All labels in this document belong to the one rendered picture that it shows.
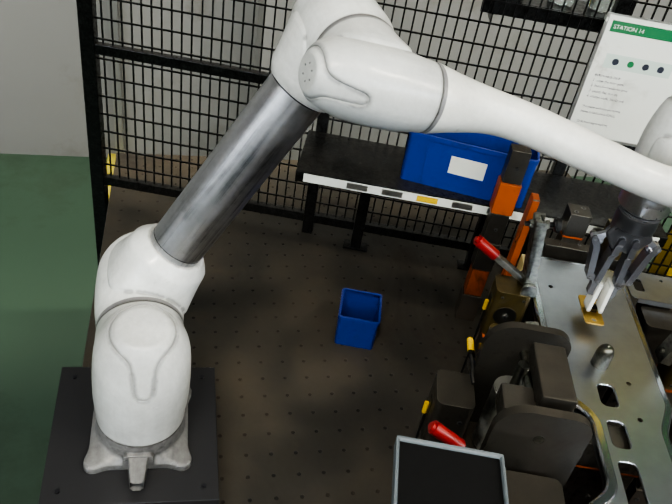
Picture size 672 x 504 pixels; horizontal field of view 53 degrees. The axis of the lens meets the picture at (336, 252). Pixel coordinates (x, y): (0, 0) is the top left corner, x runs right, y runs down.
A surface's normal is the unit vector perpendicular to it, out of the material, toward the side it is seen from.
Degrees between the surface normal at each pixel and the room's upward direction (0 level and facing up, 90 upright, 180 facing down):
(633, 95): 90
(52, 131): 90
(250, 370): 0
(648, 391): 0
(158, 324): 10
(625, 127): 90
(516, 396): 0
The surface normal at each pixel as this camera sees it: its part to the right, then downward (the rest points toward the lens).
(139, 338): 0.22, -0.69
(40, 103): 0.17, 0.61
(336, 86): -0.04, 0.46
